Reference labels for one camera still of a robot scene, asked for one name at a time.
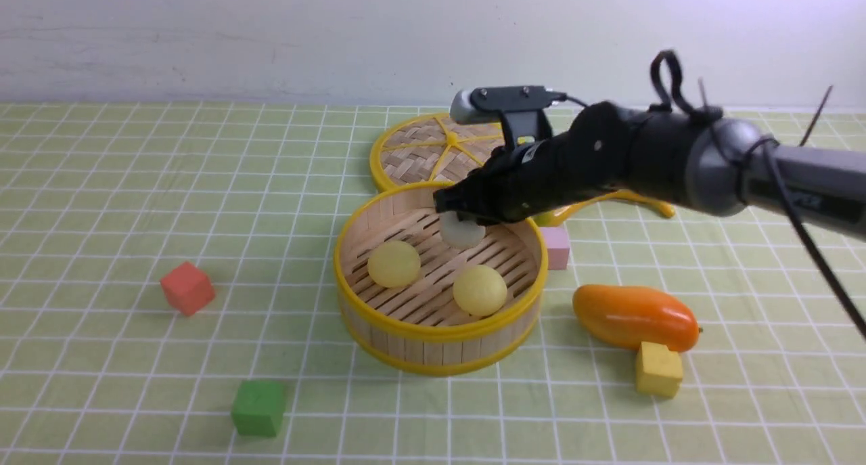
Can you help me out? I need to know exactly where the pink cube block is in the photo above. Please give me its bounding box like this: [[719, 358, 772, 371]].
[[539, 225, 571, 271]]

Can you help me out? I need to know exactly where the black cable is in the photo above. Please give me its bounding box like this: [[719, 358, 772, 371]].
[[555, 49, 866, 340]]

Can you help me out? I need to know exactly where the green cube block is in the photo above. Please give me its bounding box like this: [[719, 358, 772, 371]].
[[230, 379, 286, 438]]

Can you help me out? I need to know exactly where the yellow cube block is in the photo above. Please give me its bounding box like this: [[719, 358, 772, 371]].
[[635, 342, 684, 399]]

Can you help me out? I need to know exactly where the woven bamboo steamer lid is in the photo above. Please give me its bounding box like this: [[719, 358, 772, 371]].
[[369, 113, 502, 192]]

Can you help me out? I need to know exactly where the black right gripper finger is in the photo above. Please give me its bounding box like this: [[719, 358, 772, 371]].
[[433, 178, 489, 225]]

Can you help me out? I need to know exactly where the white bun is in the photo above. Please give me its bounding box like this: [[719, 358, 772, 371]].
[[439, 211, 486, 250]]

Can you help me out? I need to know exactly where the orange plastic mango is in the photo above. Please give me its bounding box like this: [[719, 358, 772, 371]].
[[572, 285, 702, 352]]

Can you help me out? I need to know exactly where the yellow bun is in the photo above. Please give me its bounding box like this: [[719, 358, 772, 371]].
[[366, 240, 421, 288], [452, 265, 508, 317]]

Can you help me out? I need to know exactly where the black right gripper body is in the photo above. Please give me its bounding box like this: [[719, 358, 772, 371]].
[[474, 102, 640, 223]]

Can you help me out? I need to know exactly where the red cube block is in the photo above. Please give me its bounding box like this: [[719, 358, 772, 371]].
[[160, 261, 216, 317]]

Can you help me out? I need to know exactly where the green checkered tablecloth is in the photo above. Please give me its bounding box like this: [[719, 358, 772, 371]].
[[1, 104, 865, 464]]

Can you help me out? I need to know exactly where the bamboo steamer tray yellow rim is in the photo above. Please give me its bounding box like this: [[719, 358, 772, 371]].
[[333, 182, 549, 376]]

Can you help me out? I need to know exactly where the yellow plastic banana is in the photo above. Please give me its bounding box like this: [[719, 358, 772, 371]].
[[533, 190, 675, 227]]

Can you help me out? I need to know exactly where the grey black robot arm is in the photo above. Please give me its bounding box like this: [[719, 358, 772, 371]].
[[433, 102, 865, 240]]

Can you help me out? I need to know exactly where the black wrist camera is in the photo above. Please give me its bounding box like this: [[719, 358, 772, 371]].
[[449, 85, 569, 150]]

